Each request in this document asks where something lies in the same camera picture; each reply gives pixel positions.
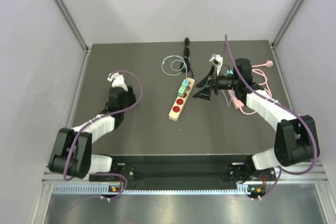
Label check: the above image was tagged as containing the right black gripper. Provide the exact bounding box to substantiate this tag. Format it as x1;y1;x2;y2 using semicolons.
193;65;240;101

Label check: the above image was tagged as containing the teal plug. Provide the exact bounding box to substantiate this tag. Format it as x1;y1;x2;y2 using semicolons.
181;79;190;88

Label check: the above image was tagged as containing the green plug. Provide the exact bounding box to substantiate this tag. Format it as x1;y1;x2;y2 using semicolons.
178;86;186;97

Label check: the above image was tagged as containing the light teal usb cable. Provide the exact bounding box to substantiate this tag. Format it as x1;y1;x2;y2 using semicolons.
160;55;191;80

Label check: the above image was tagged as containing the beige wooden power strip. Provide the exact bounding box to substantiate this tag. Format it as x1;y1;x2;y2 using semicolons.
169;78;195;121

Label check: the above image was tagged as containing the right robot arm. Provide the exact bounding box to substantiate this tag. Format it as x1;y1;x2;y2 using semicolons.
193;55;320;180

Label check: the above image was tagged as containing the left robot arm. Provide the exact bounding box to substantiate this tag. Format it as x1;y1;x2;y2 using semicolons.
48;85;137;180

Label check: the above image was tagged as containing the pink power strip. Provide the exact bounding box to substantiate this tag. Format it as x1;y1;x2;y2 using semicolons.
227;90;244;109

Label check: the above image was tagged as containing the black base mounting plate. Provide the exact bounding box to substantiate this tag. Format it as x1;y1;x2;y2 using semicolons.
89;155;276;190

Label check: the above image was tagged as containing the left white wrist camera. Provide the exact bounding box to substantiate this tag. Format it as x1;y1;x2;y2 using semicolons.
107;72;128;91

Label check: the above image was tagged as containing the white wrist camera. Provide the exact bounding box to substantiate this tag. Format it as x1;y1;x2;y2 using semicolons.
107;72;128;91
209;54;223;74

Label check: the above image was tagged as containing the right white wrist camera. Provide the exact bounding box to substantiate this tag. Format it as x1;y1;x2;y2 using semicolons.
209;54;223;74

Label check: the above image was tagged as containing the light blue cable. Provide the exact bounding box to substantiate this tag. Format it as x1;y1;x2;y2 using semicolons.
223;90;237;108

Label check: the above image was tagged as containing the black power cord with plug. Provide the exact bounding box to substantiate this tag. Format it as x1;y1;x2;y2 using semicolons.
181;37;195;78

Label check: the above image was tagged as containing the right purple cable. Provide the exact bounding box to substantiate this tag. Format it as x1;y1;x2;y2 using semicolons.
223;34;318;175

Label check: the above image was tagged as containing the purple cable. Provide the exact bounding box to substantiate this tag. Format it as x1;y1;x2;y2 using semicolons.
63;70;143;181
223;34;318;175

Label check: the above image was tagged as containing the pink power cord with plug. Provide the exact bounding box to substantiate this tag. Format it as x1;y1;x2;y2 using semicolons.
236;60;274;115

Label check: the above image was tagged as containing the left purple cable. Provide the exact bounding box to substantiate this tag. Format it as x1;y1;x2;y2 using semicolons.
63;70;143;181

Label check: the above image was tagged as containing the slotted grey cable duct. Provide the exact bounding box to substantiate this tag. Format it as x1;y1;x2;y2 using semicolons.
52;183;263;195

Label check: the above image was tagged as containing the aluminium frame rail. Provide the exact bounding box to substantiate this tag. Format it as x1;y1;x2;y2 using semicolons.
36;0;91;54

